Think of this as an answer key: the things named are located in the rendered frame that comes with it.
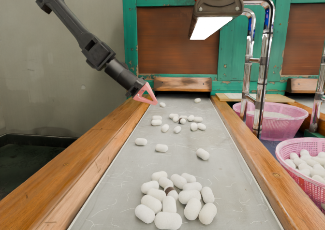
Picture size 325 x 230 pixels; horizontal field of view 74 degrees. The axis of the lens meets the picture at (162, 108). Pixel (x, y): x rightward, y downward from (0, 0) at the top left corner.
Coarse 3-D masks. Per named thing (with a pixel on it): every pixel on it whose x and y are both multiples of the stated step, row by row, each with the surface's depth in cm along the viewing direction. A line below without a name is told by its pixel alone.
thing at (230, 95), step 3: (225, 93) 113; (228, 93) 113; (231, 93) 113; (234, 93) 113; (237, 93) 113; (240, 93) 113; (228, 96) 105; (231, 96) 105; (234, 96) 105; (237, 96) 105; (240, 96) 105; (252, 96) 105; (255, 96) 105
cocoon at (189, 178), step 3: (183, 174) 41; (186, 174) 41; (189, 174) 41; (183, 177) 41; (186, 177) 40; (189, 177) 40; (192, 177) 40; (186, 180) 40; (189, 180) 40; (192, 180) 40; (195, 180) 40
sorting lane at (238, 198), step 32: (160, 128) 72; (224, 128) 72; (128, 160) 50; (160, 160) 50; (192, 160) 50; (224, 160) 50; (96, 192) 39; (128, 192) 39; (224, 192) 39; (256, 192) 39; (96, 224) 31; (128, 224) 31; (192, 224) 31; (224, 224) 31; (256, 224) 31
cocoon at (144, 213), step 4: (140, 204) 33; (136, 208) 32; (140, 208) 32; (144, 208) 32; (148, 208) 32; (136, 212) 32; (140, 212) 31; (144, 212) 31; (148, 212) 31; (152, 212) 31; (140, 216) 31; (144, 216) 31; (148, 216) 31; (152, 216) 31; (144, 220) 31; (148, 220) 31; (152, 220) 31
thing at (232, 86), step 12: (216, 84) 115; (228, 84) 114; (240, 84) 114; (252, 84) 113; (276, 84) 112; (156, 96) 126; (168, 96) 126; (180, 96) 126; (192, 96) 126; (204, 96) 126; (288, 96) 126; (300, 96) 126; (312, 96) 126
